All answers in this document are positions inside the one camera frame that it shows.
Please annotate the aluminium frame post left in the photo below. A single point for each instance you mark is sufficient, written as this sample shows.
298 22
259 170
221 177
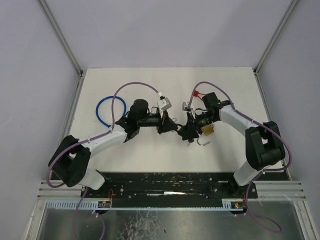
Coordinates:
60 36

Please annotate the red cable padlock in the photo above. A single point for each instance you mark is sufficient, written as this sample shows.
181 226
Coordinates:
197 94

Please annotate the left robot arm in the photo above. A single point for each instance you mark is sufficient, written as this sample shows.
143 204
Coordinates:
71 159

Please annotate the large brass padlock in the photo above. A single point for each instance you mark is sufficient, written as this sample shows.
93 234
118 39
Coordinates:
206 131

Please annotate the black-headed keys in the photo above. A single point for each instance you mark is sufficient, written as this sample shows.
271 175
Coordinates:
189 141

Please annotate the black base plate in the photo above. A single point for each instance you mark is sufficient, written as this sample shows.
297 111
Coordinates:
170 189

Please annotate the black padlock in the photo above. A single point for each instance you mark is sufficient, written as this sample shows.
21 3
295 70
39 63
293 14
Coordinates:
178 127

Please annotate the aluminium frame post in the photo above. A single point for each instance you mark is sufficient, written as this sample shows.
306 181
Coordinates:
60 36
273 40

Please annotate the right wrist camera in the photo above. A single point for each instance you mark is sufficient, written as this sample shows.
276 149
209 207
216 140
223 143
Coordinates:
186 107

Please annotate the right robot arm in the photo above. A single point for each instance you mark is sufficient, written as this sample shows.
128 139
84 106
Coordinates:
263 148

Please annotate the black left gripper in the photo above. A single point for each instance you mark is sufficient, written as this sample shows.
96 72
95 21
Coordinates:
162 122

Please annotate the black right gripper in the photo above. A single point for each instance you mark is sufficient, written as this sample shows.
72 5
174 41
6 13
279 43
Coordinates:
191 125

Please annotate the grey slotted cable duct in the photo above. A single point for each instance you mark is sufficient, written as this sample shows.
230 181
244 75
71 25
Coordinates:
96 205

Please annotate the aluminium frame post right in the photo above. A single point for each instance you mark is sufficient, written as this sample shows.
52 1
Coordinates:
273 40

